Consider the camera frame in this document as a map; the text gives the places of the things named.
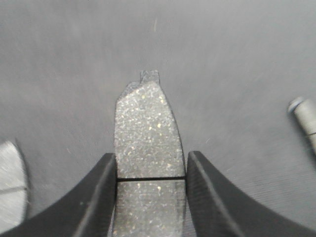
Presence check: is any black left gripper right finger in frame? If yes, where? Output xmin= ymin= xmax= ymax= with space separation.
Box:
xmin=186 ymin=151 xmax=316 ymax=237

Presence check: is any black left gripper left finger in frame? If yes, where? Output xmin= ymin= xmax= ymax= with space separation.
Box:
xmin=2 ymin=153 xmax=117 ymax=237

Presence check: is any dark grey brake pad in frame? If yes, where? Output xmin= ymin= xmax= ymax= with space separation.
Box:
xmin=0 ymin=141 xmax=29 ymax=234
xmin=112 ymin=70 xmax=186 ymax=237

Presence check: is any grey cylindrical roller end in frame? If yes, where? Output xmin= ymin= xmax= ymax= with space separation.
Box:
xmin=287 ymin=97 xmax=316 ymax=154

